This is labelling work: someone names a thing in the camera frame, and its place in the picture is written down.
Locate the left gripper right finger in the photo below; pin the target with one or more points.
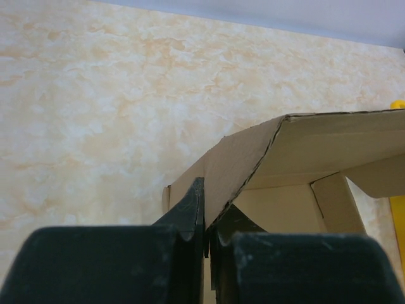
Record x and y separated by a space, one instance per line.
250 265

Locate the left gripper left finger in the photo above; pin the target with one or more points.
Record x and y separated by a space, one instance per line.
158 263

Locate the brown cardboard box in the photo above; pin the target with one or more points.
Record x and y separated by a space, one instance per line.
294 174

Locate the yellow plastic fruit tray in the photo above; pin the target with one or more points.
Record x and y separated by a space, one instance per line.
397 209

